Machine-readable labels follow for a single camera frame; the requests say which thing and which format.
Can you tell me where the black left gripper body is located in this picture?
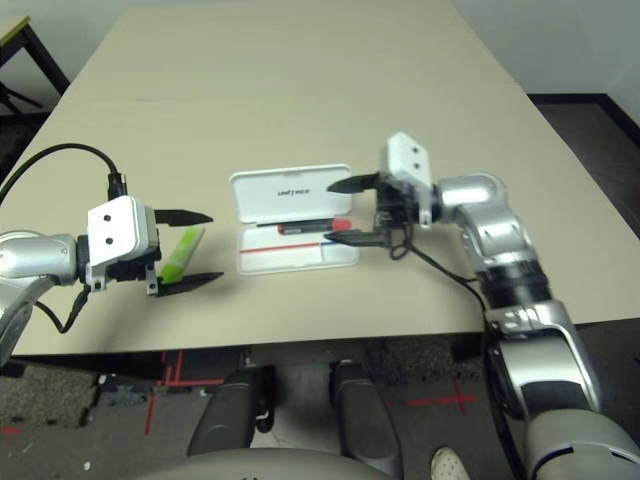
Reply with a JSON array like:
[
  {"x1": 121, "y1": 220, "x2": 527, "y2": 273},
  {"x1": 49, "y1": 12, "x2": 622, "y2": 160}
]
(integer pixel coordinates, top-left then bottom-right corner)
[{"x1": 106, "y1": 206, "x2": 163, "y2": 285}]

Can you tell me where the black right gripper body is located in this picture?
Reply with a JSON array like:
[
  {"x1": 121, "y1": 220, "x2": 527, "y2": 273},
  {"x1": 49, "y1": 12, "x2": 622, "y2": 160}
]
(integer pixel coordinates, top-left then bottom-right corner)
[{"x1": 372, "y1": 172, "x2": 424, "y2": 249}]

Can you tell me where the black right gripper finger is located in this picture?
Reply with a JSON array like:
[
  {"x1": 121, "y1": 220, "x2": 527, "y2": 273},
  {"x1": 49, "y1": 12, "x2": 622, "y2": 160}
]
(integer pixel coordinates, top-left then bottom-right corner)
[
  {"x1": 323, "y1": 228, "x2": 386, "y2": 247},
  {"x1": 327, "y1": 173, "x2": 384, "y2": 195}
]

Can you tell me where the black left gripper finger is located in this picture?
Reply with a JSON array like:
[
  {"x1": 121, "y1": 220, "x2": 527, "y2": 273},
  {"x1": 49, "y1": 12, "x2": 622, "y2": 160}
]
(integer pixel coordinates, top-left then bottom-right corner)
[
  {"x1": 155, "y1": 271, "x2": 225, "y2": 299},
  {"x1": 152, "y1": 208, "x2": 215, "y2": 229}
]

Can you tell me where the green highlighter pen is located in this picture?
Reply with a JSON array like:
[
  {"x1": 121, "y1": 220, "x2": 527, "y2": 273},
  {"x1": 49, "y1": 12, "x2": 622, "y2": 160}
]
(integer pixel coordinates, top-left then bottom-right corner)
[{"x1": 158, "y1": 227, "x2": 207, "y2": 282}]

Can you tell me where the black marker with red cap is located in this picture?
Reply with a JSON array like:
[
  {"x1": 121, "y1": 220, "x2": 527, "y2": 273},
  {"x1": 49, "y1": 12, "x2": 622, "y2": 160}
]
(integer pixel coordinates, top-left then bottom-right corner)
[{"x1": 276, "y1": 216, "x2": 352, "y2": 236}]

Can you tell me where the white plastic pencil case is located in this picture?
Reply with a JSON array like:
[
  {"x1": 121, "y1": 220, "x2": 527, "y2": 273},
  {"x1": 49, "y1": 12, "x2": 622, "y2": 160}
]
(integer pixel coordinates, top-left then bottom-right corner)
[{"x1": 229, "y1": 163, "x2": 361, "y2": 276}]

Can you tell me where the grey robot left leg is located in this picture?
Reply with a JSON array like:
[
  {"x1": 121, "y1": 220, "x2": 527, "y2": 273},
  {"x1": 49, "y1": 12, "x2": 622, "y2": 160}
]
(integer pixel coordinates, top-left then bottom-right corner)
[{"x1": 187, "y1": 367, "x2": 276, "y2": 456}]

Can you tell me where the grey robot leg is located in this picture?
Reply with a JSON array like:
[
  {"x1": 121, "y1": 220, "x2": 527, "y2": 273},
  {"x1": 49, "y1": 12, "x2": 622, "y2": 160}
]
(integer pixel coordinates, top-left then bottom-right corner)
[
  {"x1": 329, "y1": 359, "x2": 404, "y2": 476},
  {"x1": 187, "y1": 367, "x2": 276, "y2": 456}
]

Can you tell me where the grey robot right leg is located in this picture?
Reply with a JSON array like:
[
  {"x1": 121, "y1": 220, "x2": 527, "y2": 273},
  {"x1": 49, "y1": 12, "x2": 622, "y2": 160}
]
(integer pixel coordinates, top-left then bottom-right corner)
[{"x1": 329, "y1": 359, "x2": 404, "y2": 476}]

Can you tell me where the silver robot torso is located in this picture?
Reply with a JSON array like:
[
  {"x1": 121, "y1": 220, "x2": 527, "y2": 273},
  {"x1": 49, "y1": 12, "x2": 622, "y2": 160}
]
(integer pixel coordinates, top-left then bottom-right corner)
[{"x1": 117, "y1": 446, "x2": 396, "y2": 480}]

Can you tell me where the white perforated shoe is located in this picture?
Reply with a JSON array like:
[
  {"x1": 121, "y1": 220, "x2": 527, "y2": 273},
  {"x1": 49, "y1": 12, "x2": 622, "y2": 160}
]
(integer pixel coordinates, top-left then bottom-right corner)
[{"x1": 430, "y1": 446, "x2": 471, "y2": 480}]

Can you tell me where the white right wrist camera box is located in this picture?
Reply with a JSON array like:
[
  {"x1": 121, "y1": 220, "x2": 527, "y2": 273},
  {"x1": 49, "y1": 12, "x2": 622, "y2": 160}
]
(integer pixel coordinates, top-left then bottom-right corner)
[{"x1": 377, "y1": 132, "x2": 432, "y2": 229}]

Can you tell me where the left wrist camera USB cable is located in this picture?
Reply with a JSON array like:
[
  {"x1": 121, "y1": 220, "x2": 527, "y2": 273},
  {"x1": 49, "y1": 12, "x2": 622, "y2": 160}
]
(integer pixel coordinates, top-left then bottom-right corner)
[{"x1": 0, "y1": 143, "x2": 129, "y2": 201}]

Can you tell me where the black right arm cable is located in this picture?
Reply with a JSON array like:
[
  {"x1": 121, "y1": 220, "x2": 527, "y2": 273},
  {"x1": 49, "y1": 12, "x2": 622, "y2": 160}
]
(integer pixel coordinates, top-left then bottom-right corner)
[{"x1": 388, "y1": 224, "x2": 526, "y2": 480}]

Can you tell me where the short black left gripper cable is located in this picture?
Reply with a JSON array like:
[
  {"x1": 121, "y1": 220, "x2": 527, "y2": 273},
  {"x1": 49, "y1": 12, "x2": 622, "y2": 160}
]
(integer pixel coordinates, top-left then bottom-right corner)
[{"x1": 35, "y1": 291, "x2": 92, "y2": 335}]

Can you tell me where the side table with black frame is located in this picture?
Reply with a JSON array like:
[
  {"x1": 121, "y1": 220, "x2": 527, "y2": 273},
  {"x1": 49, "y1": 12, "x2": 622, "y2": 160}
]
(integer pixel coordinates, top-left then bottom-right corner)
[{"x1": 0, "y1": 14, "x2": 71, "y2": 101}]

